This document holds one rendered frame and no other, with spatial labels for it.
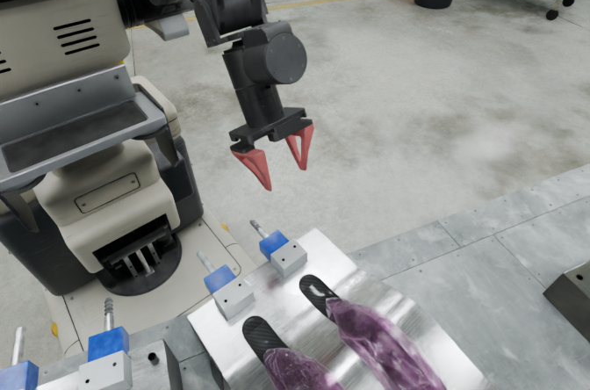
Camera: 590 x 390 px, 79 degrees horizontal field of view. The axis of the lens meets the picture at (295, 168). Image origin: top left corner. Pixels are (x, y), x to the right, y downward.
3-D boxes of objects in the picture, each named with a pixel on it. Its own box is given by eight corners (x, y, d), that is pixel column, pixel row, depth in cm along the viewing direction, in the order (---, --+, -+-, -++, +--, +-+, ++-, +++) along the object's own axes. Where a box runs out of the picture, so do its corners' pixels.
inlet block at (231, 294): (189, 269, 62) (182, 251, 59) (214, 253, 65) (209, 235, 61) (229, 328, 55) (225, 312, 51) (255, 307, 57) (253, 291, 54)
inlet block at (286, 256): (241, 236, 67) (238, 218, 64) (262, 222, 70) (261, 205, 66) (284, 286, 60) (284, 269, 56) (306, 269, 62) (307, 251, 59)
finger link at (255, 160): (306, 179, 54) (289, 120, 50) (269, 203, 50) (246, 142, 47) (282, 171, 59) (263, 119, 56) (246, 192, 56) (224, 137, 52)
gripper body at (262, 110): (309, 119, 52) (295, 69, 50) (252, 148, 48) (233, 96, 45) (284, 117, 58) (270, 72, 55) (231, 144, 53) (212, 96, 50)
